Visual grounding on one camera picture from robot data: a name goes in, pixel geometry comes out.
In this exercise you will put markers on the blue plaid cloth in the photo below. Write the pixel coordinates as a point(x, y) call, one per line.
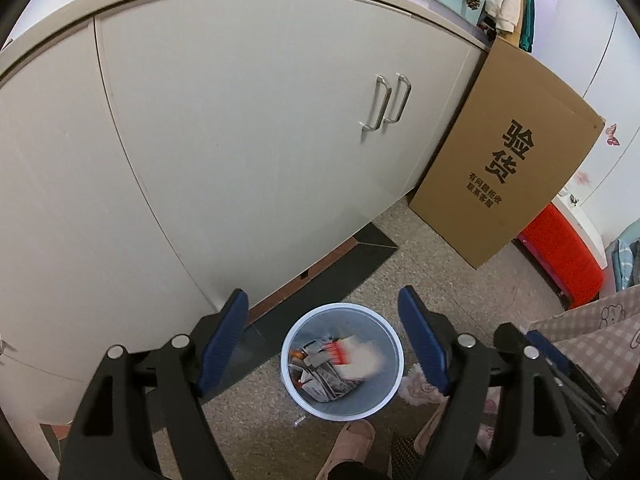
point(625, 260)

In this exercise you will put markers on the light blue trash bin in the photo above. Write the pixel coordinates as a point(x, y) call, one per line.
point(306, 325)

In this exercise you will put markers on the brown pinecone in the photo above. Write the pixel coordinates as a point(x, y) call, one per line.
point(472, 1)

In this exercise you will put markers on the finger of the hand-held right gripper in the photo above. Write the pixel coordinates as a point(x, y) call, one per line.
point(547, 352)
point(507, 340)

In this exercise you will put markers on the small white floor scrap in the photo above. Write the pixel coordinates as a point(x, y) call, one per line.
point(300, 420)

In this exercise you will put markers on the white and red wrapper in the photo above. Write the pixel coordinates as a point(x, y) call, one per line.
point(357, 360)

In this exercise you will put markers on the green hanging cloth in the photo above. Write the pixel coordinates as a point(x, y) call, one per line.
point(526, 10)

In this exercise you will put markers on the pink plastic slipper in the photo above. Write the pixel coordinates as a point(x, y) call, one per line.
point(350, 445)

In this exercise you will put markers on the pink butterfly wall sticker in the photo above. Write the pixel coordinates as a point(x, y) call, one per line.
point(612, 135)

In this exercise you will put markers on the pink plush slipper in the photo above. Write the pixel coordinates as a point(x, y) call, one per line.
point(427, 432)
point(417, 387)

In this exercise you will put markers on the pink flower wall sticker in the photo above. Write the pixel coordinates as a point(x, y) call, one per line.
point(583, 177)

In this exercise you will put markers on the silver crumpled wrapper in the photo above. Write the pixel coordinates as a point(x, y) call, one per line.
point(314, 348)

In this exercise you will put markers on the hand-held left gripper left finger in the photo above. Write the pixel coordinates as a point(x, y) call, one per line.
point(225, 340)

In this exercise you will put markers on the large cardboard box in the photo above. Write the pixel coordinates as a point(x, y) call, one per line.
point(475, 210)

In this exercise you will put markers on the white cabinet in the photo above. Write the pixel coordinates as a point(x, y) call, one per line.
point(225, 160)

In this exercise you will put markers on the pink checkered printed blanket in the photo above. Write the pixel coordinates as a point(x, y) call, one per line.
point(600, 340)

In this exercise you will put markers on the crumpled grey printed packet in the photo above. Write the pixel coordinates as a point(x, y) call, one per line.
point(325, 386)

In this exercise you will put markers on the person's black trouser leg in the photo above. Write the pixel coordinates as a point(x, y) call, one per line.
point(362, 472)

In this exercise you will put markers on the red plastic stool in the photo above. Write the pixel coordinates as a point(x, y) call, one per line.
point(565, 250)

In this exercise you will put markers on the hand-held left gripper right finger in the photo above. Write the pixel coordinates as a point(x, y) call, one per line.
point(420, 345)

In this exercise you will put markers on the small metal latch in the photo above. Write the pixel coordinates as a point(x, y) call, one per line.
point(574, 199)

